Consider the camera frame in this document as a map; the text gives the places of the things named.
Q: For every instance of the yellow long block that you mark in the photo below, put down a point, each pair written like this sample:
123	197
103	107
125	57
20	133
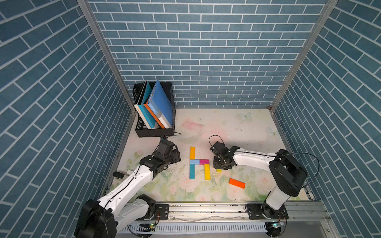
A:
207	172

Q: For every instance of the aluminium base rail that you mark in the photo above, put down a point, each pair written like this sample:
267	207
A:
292	211

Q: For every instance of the magenta block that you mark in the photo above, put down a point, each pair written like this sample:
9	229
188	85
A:
204	162

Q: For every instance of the white black book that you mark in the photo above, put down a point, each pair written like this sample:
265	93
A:
138	102

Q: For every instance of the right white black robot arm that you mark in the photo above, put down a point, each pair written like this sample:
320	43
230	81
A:
288	173

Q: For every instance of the orange block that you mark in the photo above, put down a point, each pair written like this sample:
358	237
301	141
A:
237	183

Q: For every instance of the teal book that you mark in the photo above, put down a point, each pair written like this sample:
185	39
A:
142	107

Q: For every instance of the white ribbed cable duct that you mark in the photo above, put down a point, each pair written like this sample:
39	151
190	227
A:
198	228

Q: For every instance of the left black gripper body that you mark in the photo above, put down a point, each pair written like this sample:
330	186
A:
173	157

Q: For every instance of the orange spine book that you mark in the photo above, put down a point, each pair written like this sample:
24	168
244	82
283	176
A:
154	116

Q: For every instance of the black mesh book basket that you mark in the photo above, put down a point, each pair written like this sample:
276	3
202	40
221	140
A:
141	129

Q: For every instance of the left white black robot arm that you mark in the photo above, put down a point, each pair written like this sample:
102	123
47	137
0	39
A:
108	215

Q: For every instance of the teal long block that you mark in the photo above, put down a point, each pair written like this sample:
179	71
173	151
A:
192	171

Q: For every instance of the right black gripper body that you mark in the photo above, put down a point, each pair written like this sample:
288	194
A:
218	164

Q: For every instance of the blue book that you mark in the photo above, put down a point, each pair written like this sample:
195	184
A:
161	105

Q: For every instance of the orange-yellow long block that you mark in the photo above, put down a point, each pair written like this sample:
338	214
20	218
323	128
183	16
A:
192	153

